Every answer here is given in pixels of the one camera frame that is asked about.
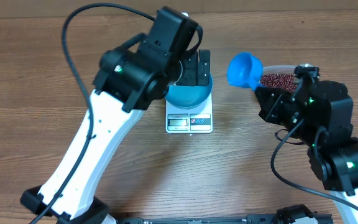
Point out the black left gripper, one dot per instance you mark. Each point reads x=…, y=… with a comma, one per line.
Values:
x=189, y=62

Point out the white digital kitchen scale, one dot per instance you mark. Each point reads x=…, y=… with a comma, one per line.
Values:
x=197, y=120

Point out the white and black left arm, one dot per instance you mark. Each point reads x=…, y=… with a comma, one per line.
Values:
x=130, y=77

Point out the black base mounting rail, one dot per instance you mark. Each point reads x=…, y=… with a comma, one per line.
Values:
x=295, y=214

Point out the red adzuki beans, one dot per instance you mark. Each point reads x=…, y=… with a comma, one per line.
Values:
x=279, y=80

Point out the blue plastic measuring scoop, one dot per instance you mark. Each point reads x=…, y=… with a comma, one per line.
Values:
x=245, y=71

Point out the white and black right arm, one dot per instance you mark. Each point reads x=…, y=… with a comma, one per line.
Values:
x=318, y=113

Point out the blue metal bowl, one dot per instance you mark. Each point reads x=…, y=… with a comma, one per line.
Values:
x=188, y=97

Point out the clear plastic food container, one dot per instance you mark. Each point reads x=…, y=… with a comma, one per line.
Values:
x=278, y=69

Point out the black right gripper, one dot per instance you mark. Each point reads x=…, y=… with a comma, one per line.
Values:
x=271, y=114

